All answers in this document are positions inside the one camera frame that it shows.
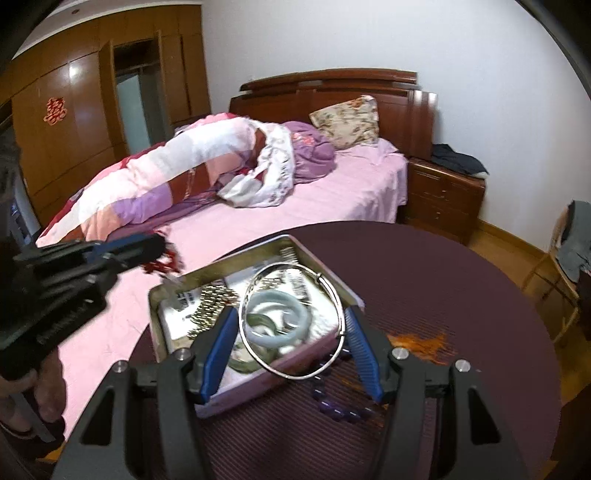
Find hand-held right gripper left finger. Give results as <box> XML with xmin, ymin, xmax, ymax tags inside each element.
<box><xmin>51</xmin><ymin>305</ymin><xmax>240</xmax><ymax>480</ymax></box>

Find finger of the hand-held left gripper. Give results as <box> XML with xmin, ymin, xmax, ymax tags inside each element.
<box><xmin>28</xmin><ymin>247</ymin><xmax>167</xmax><ymax>288</ymax></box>
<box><xmin>13</xmin><ymin>234</ymin><xmax>162</xmax><ymax>260</ymax></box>

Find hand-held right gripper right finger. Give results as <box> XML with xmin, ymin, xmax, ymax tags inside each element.
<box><xmin>344</xmin><ymin>305</ymin><xmax>561</xmax><ymax>480</ymax></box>

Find red knotted cord charm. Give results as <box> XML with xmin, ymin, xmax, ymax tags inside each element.
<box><xmin>143</xmin><ymin>233</ymin><xmax>185</xmax><ymax>278</ymax></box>

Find pale jade bangle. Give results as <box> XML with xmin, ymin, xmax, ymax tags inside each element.
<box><xmin>240</xmin><ymin>293</ymin><xmax>315</xmax><ymax>356</ymax></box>

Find pink metal tin box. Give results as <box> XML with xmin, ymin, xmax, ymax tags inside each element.
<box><xmin>148</xmin><ymin>234</ymin><xmax>365</xmax><ymax>420</ymax></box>

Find metal bead bracelet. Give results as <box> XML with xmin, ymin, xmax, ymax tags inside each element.
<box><xmin>178</xmin><ymin>285</ymin><xmax>241</xmax><ymax>340</ymax></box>

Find silver bangle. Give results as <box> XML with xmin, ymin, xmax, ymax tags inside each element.
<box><xmin>238</xmin><ymin>262</ymin><xmax>347</xmax><ymax>380</ymax></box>

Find person's left hand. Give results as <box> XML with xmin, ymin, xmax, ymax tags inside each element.
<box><xmin>0</xmin><ymin>355</ymin><xmax>66</xmax><ymax>437</ymax></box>

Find patchwork pink quilt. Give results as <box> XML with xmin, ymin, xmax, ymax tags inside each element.
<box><xmin>36</xmin><ymin>114</ymin><xmax>259</xmax><ymax>245</ymax></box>

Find dotted purple tablecloth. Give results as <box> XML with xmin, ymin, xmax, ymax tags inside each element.
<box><xmin>124</xmin><ymin>220</ymin><xmax>561</xmax><ymax>480</ymax></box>

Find wooden wardrobe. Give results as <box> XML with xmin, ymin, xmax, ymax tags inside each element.
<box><xmin>0</xmin><ymin>4</ymin><xmax>213</xmax><ymax>227</ymax></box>

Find red paper wardrobe decoration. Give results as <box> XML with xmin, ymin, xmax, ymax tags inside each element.
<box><xmin>43</xmin><ymin>96</ymin><xmax>66</xmax><ymax>124</ymax></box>

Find bed with pink sheet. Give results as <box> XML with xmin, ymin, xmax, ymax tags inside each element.
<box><xmin>34</xmin><ymin>138</ymin><xmax>409</xmax><ymax>444</ymax></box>

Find white embroidered garment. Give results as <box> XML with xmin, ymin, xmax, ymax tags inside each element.
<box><xmin>217</xmin><ymin>121</ymin><xmax>298</xmax><ymax>209</ymax></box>

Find wooden nightstand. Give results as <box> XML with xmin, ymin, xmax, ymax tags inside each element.
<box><xmin>399</xmin><ymin>157</ymin><xmax>486</xmax><ymax>246</ymax></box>

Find purple blanket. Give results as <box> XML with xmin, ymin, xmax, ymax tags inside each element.
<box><xmin>284</xmin><ymin>121</ymin><xmax>338</xmax><ymax>183</ymax></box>

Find wicker chair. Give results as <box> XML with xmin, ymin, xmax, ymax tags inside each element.
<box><xmin>522</xmin><ymin>203</ymin><xmax>585</xmax><ymax>347</ymax></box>

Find dark folded clothes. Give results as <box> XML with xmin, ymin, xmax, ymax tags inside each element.
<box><xmin>430</xmin><ymin>143</ymin><xmax>489</xmax><ymax>178</ymax></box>

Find wooden bed headboard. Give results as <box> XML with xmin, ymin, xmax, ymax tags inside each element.
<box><xmin>229</xmin><ymin>68</ymin><xmax>438</xmax><ymax>160</ymax></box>

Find floral pillow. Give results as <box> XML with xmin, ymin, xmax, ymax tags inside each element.
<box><xmin>308</xmin><ymin>95</ymin><xmax>380</xmax><ymax>151</ymax></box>

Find grey jacket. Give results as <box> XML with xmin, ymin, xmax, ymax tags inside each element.
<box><xmin>556</xmin><ymin>199</ymin><xmax>591</xmax><ymax>282</ymax></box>

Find green jade bracelet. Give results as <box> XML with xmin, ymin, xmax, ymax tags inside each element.
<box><xmin>228</xmin><ymin>311</ymin><xmax>289</xmax><ymax>372</ymax></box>

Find wooden bead necklace orange tassel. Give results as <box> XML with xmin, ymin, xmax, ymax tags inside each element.
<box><xmin>387</xmin><ymin>331</ymin><xmax>450</xmax><ymax>367</ymax></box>

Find purple bead bracelet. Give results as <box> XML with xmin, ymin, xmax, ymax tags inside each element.
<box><xmin>309</xmin><ymin>355</ymin><xmax>375</xmax><ymax>423</ymax></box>

